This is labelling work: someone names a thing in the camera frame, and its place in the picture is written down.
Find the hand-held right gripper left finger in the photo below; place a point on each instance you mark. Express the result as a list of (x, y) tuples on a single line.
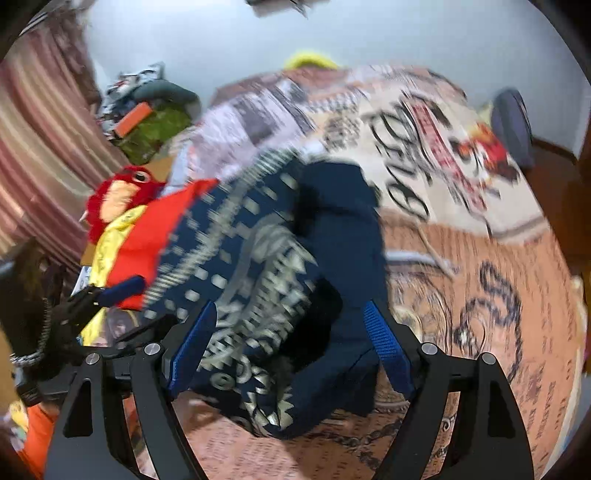
[(194, 341)]

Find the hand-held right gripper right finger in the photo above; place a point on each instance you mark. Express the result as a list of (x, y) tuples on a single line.
[(383, 332)]

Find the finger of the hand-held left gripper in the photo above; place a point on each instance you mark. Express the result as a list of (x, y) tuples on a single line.
[(129, 341), (124, 288)]

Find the navy patterned garment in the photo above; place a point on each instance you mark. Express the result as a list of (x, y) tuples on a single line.
[(341, 221)]

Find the red plush toy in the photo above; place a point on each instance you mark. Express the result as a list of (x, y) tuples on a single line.
[(147, 240)]

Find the newspaper print bedsheet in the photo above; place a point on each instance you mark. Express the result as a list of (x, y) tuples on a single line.
[(485, 277)]

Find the orange cloth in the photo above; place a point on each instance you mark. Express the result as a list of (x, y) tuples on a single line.
[(39, 438)]

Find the green patterned cloth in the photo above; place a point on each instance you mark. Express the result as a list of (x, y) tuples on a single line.
[(157, 136)]

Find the striped curtain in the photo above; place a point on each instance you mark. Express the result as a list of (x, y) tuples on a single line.
[(37, 138)]

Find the orange box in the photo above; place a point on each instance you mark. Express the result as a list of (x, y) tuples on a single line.
[(134, 119)]

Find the grey cloth roll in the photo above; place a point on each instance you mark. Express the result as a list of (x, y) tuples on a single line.
[(166, 91)]

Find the grey backpack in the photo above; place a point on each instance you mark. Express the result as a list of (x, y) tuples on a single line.
[(512, 124)]

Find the yellow pillow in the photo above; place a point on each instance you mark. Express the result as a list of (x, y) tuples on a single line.
[(309, 60)]

